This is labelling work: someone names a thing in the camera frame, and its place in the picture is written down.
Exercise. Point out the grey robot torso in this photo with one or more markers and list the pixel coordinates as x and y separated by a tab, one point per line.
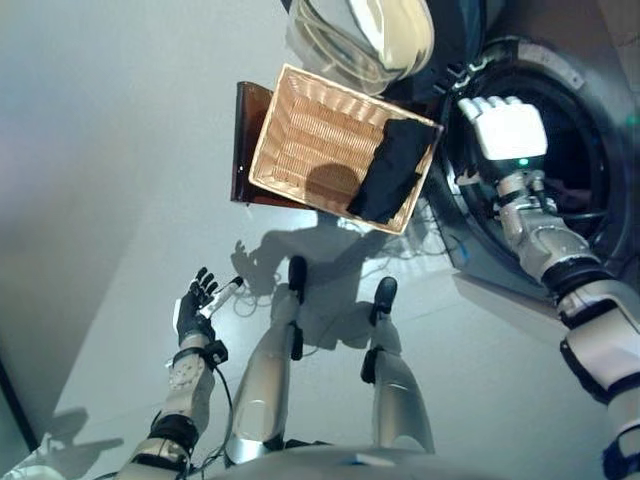
380	465

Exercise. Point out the white washer plinth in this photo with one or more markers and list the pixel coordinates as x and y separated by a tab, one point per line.
505	310

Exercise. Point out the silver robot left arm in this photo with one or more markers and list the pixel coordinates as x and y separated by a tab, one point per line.
175	415

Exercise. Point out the wicker laundry basket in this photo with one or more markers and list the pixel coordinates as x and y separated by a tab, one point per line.
310	145

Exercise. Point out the round glass washer door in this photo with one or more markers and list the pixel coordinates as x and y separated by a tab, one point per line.
365	40

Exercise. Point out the black garment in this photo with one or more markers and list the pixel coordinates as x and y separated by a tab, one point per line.
395	170

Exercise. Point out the brown wooden stool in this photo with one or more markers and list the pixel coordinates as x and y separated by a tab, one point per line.
242	145

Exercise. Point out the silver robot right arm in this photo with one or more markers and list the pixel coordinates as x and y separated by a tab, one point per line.
575	280

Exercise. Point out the silver robot right leg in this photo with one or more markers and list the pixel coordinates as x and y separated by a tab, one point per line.
400	395

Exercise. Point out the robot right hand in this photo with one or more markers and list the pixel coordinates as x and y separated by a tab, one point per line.
510	130

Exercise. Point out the silver robot left leg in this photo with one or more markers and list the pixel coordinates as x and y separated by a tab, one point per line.
265	390

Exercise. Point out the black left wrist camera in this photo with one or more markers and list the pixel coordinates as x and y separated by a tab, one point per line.
218	351

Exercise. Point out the silver robot leg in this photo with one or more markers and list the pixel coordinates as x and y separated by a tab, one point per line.
265	390
400	395

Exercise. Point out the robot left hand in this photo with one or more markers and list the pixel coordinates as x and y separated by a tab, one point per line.
192	320

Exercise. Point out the dark grey washing machine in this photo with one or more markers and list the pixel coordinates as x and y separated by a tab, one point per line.
590	75

